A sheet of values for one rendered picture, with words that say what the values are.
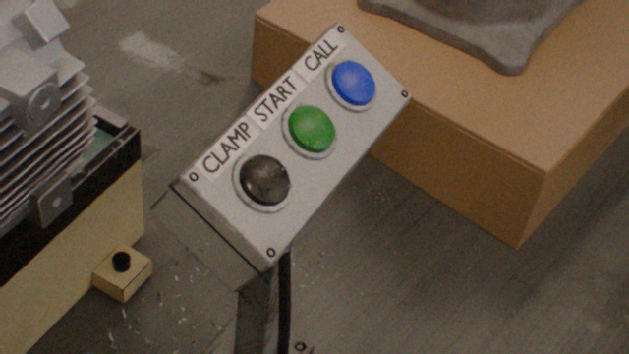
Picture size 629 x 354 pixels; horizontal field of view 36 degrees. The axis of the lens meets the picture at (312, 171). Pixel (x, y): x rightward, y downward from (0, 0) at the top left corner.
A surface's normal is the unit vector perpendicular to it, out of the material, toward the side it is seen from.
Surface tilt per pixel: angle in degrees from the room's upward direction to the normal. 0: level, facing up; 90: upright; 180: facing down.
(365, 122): 27
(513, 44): 13
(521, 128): 3
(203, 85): 0
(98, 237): 90
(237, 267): 90
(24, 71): 0
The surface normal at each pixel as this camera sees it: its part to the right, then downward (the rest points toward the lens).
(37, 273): 0.85, 0.44
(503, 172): -0.63, 0.52
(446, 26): -0.44, 0.11
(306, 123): 0.45, -0.41
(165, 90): 0.10, -0.68
